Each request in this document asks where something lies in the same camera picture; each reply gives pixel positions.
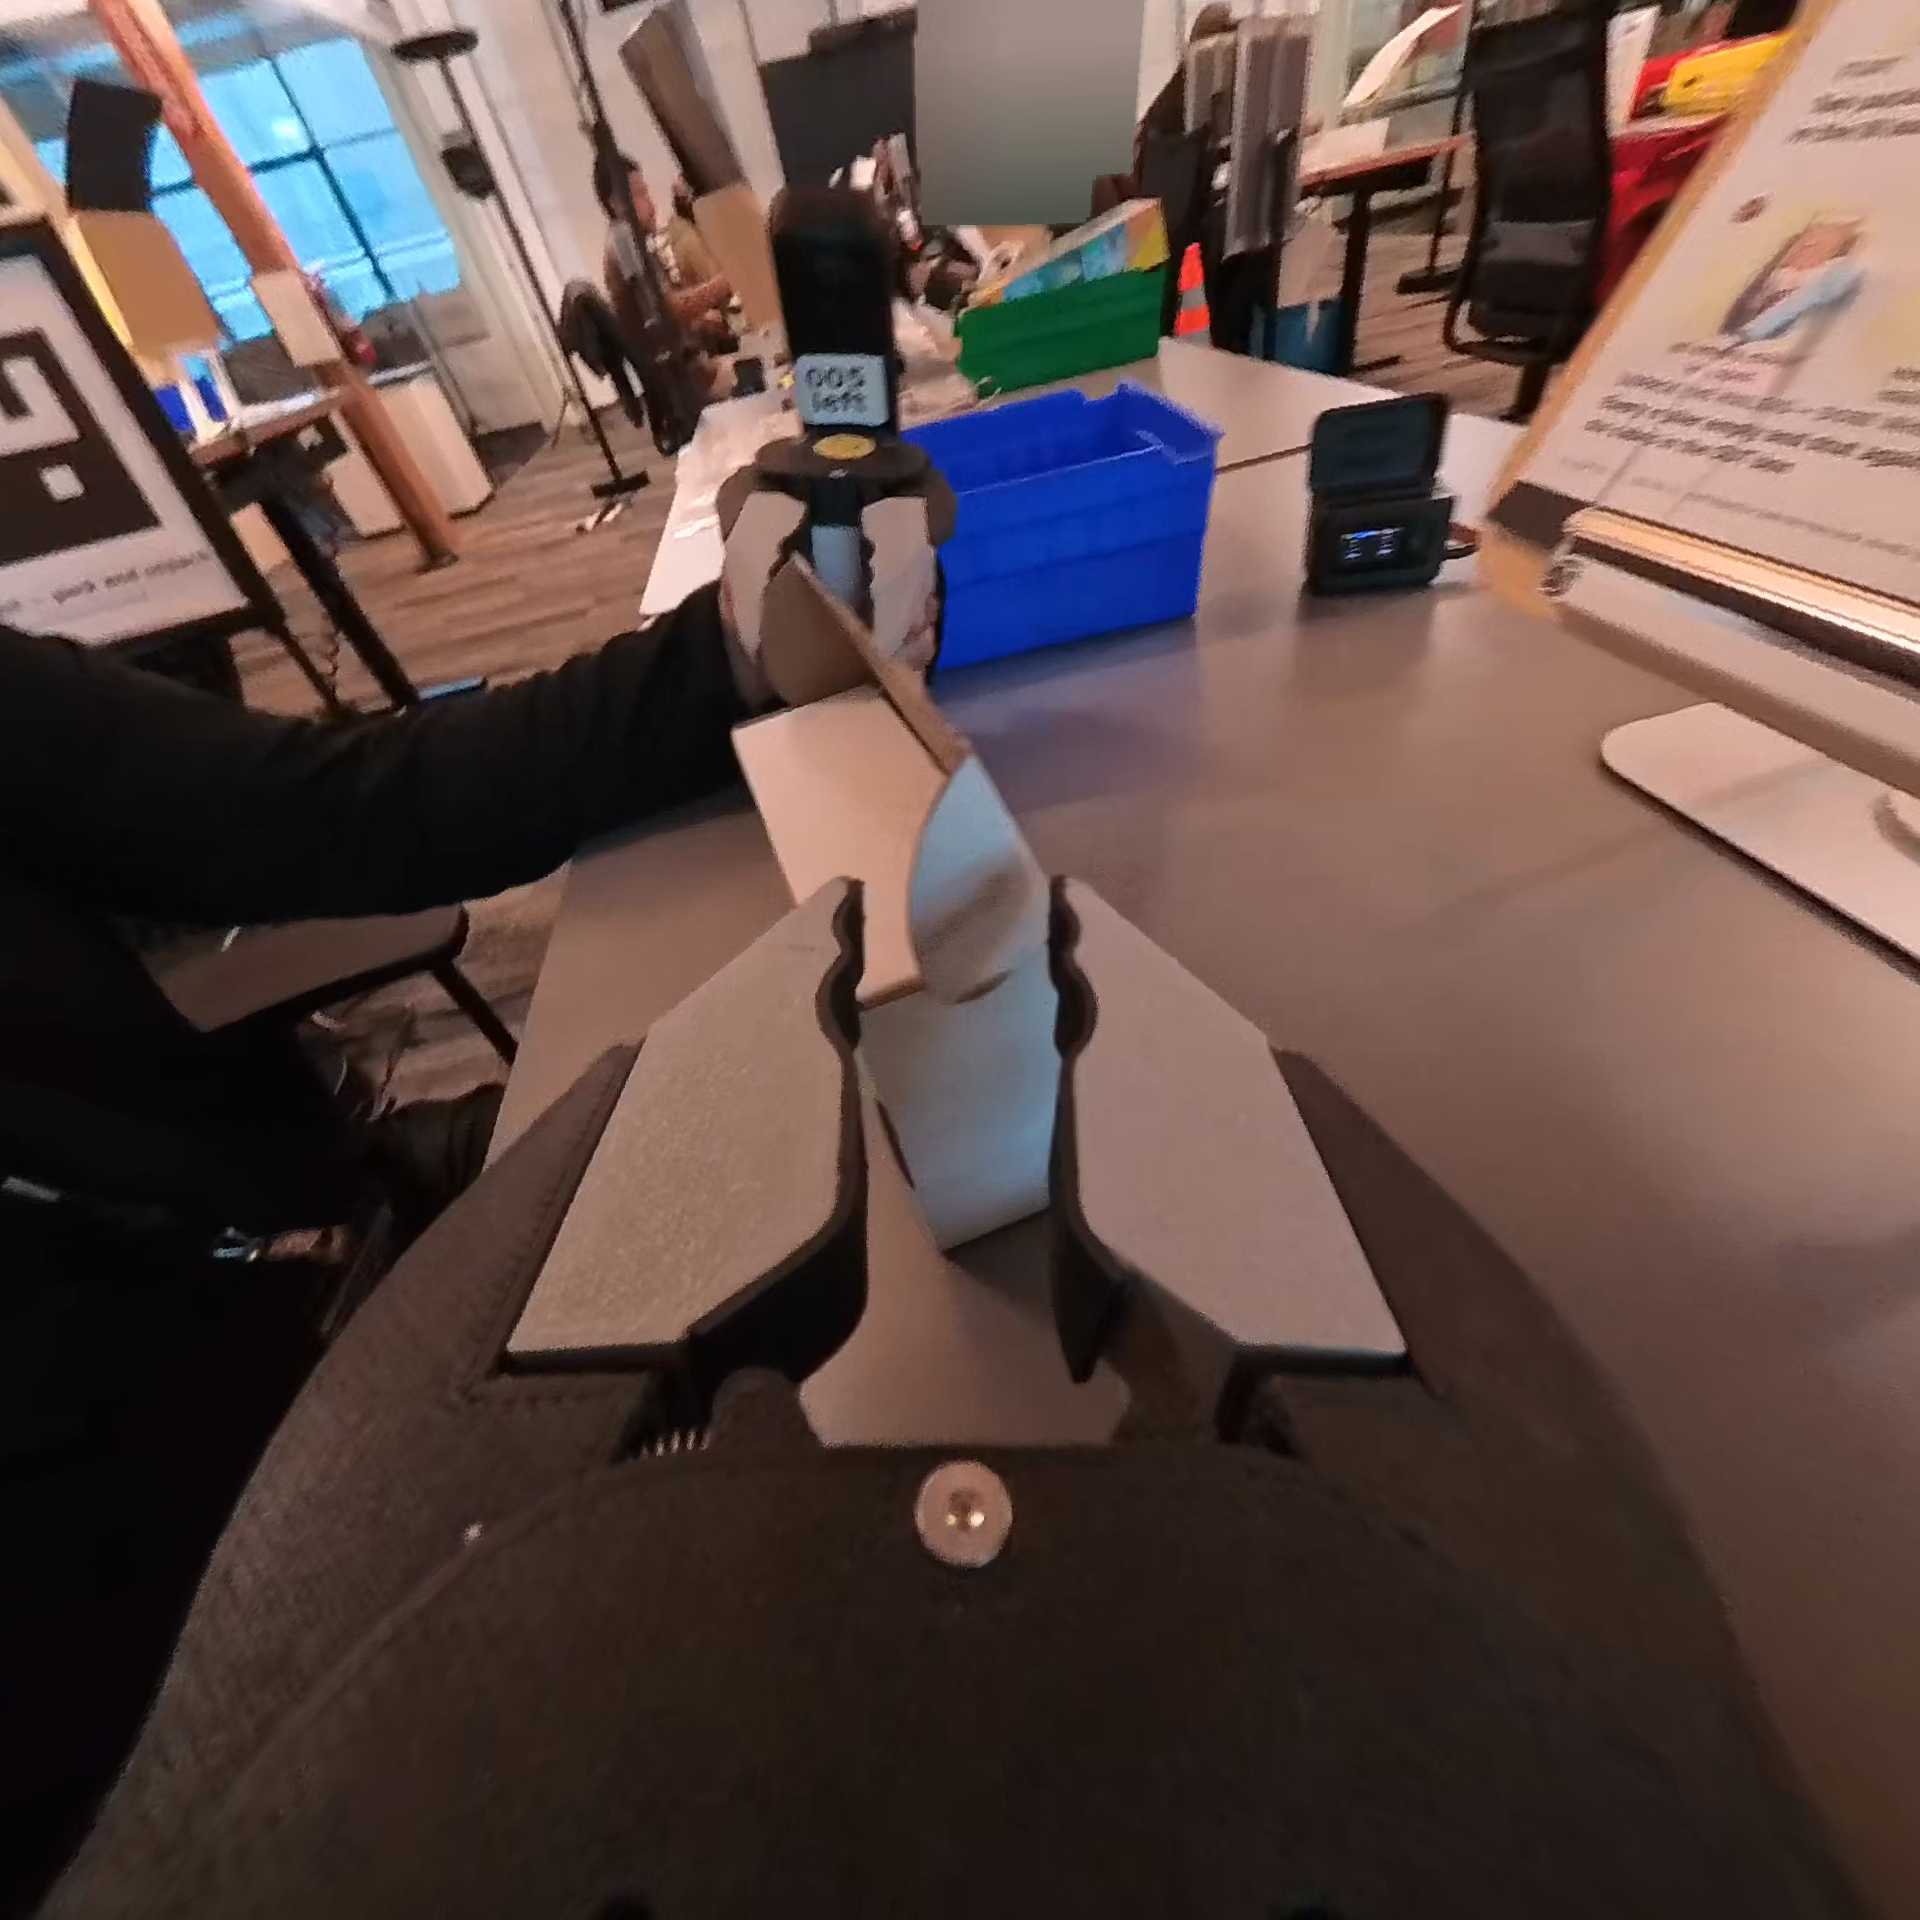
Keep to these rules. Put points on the white cardboard mailer box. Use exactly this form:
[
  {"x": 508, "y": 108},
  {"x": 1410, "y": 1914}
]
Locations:
[{"x": 838, "y": 796}]

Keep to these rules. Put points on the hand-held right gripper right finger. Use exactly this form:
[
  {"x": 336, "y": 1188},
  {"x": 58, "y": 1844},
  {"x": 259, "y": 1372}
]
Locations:
[{"x": 1243, "y": 1201}]

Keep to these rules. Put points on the blue plastic bin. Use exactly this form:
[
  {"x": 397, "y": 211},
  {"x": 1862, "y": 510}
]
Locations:
[{"x": 1080, "y": 524}]

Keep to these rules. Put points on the black floor lamp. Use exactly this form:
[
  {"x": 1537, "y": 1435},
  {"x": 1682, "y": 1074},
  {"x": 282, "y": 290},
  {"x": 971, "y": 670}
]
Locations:
[{"x": 434, "y": 43}]

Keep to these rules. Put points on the grey chair armrest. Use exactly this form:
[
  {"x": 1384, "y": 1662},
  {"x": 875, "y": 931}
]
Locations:
[{"x": 299, "y": 967}]

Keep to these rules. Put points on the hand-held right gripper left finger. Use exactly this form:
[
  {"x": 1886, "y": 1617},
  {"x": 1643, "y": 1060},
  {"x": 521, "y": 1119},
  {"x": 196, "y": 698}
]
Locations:
[{"x": 704, "y": 1201}]

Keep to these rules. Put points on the black and white marker sign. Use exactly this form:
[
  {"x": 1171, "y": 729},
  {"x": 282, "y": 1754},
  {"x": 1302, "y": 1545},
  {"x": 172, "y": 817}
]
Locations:
[{"x": 89, "y": 451}]

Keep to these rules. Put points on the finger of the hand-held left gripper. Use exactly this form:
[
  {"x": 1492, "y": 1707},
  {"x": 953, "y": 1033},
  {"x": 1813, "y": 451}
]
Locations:
[
  {"x": 750, "y": 570},
  {"x": 907, "y": 579}
]

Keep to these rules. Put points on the green plastic bin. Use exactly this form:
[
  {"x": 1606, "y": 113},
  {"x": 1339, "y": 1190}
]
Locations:
[{"x": 1065, "y": 339}]

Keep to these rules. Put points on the black office chair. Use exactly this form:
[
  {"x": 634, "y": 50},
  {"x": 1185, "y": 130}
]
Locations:
[{"x": 1530, "y": 149}]

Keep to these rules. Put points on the colourful printed box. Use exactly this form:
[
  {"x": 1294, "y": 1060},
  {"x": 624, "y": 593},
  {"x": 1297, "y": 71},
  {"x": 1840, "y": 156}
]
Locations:
[{"x": 1080, "y": 254}]

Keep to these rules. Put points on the wooden instruction board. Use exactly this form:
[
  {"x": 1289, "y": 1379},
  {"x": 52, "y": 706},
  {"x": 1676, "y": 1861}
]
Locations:
[{"x": 1723, "y": 615}]

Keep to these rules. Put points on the orange traffic cone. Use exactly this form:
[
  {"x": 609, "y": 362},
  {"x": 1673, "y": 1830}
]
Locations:
[{"x": 1194, "y": 300}]

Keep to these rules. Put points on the person's left forearm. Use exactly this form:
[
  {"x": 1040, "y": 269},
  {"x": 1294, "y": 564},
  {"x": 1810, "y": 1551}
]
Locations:
[{"x": 376, "y": 781}]

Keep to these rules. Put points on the black charging case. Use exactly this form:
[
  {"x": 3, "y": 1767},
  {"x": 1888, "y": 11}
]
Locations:
[{"x": 1372, "y": 451}]

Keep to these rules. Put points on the yellow storage bin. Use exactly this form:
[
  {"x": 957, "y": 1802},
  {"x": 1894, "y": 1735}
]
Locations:
[{"x": 1723, "y": 76}]

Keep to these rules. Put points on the white stand base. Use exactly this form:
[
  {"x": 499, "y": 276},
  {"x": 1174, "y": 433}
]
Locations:
[{"x": 1755, "y": 810}]

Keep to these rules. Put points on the red storage bin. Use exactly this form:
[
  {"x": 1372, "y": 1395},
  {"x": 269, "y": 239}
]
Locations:
[{"x": 1658, "y": 196}]

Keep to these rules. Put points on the wooden edged desk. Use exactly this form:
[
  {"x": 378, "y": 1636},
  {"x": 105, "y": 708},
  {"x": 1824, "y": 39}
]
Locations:
[{"x": 1380, "y": 149}]

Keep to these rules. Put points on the printed instruction sheet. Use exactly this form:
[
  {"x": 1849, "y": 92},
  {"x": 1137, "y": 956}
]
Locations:
[{"x": 1800, "y": 375}]

